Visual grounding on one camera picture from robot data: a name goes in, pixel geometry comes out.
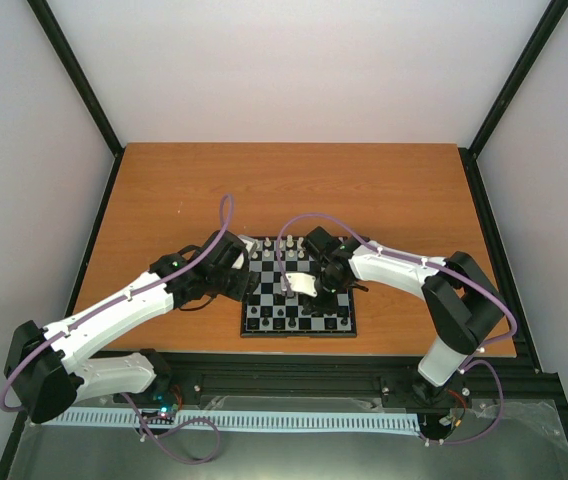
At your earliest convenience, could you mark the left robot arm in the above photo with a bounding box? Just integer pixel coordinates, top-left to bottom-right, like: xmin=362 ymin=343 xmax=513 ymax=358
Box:
xmin=4 ymin=231 xmax=259 ymax=424

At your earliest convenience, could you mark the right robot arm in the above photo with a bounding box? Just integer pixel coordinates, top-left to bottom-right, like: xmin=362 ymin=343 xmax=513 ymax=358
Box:
xmin=282 ymin=227 xmax=505 ymax=387

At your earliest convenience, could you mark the black and white chessboard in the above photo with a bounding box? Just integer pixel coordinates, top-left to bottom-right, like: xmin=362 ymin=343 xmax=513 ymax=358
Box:
xmin=241 ymin=235 xmax=357 ymax=338

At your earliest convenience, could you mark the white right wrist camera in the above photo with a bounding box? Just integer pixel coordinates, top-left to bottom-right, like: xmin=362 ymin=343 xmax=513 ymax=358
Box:
xmin=281 ymin=272 xmax=318 ymax=298

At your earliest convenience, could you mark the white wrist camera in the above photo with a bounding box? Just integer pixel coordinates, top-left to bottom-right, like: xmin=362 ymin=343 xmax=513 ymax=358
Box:
xmin=239 ymin=235 xmax=260 ymax=256
xmin=281 ymin=272 xmax=318 ymax=298

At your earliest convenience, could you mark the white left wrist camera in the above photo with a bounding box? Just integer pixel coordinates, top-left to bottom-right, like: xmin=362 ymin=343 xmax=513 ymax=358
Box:
xmin=239 ymin=235 xmax=260 ymax=256

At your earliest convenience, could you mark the black aluminium frame rail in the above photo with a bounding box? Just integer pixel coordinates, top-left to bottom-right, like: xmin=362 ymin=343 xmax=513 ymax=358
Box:
xmin=113 ymin=352 xmax=563 ymax=416

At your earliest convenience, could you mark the white slotted cable duct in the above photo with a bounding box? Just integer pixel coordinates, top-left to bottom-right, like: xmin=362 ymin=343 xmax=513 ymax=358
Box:
xmin=46 ymin=407 xmax=420 ymax=436

